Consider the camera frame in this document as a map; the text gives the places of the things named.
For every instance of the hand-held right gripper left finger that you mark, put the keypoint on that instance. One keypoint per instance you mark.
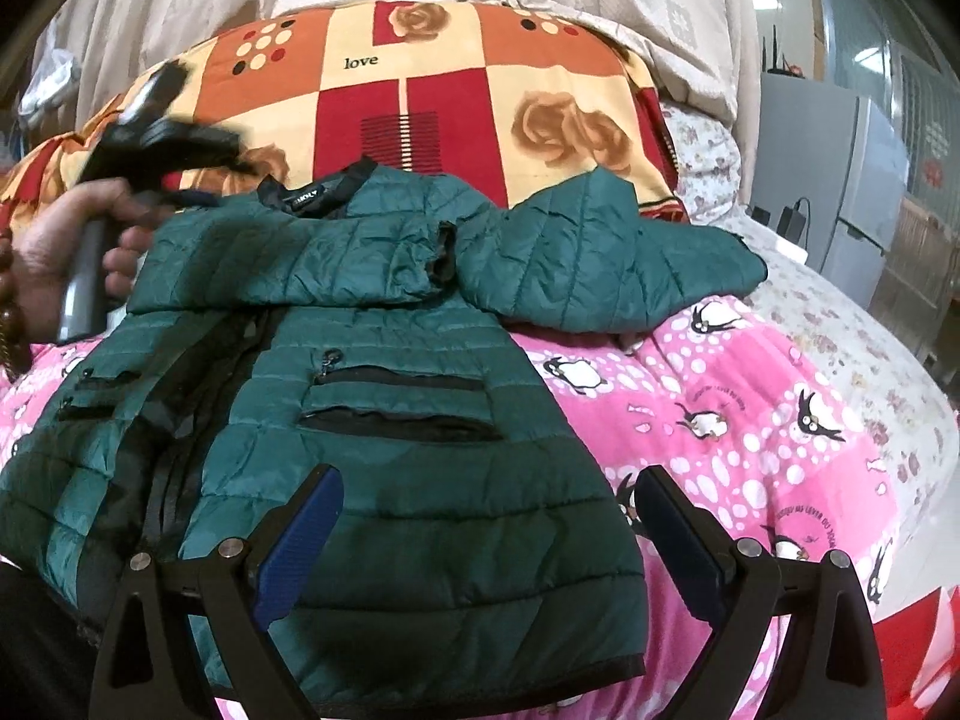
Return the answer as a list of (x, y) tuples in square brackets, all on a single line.
[(296, 540)]

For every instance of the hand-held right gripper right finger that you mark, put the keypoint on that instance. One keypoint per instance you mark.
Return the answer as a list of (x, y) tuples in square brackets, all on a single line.
[(686, 540)]

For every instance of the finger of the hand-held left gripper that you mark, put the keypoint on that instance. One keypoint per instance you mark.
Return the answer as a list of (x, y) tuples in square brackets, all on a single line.
[(214, 142)]

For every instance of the green puffer jacket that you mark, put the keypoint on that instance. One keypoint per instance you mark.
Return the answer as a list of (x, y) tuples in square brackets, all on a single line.
[(360, 390)]

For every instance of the person's left hand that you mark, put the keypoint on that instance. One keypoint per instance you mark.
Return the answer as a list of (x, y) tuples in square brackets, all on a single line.
[(56, 247)]

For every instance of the pink penguin blanket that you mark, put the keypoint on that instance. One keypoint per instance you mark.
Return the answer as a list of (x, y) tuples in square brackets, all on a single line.
[(735, 450)]

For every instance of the orange red patchwork pillow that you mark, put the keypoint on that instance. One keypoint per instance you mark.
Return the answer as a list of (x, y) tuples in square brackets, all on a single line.
[(450, 105)]

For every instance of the white floral bedsheet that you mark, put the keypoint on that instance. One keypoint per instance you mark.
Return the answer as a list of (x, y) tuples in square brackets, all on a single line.
[(825, 330)]

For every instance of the black power adapter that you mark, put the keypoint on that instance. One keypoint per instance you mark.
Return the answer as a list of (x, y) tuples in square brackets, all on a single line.
[(795, 221)]

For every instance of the grey refrigerator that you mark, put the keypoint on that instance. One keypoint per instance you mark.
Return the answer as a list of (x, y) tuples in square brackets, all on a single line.
[(862, 187)]

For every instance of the white cabinet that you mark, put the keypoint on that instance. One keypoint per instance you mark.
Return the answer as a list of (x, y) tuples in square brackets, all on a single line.
[(784, 150)]

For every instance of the black router with antennas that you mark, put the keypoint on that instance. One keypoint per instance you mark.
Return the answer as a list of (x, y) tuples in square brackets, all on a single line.
[(780, 60)]

